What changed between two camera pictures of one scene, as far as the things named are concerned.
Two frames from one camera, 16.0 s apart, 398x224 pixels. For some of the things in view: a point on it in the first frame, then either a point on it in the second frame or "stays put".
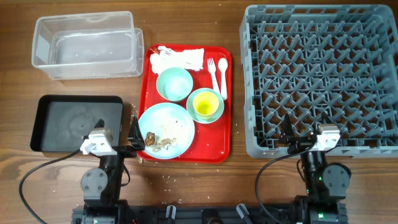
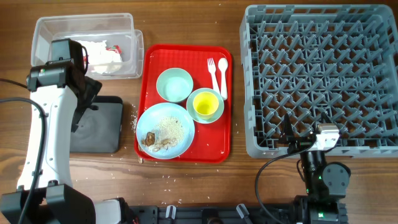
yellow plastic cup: x=205 y=104 stays put
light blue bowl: x=191 y=111 stays put
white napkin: x=189 y=58 → x=101 y=60
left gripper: x=135 y=139 → x=94 y=87
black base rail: x=226 y=214 stays put
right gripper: x=298 y=143 stays put
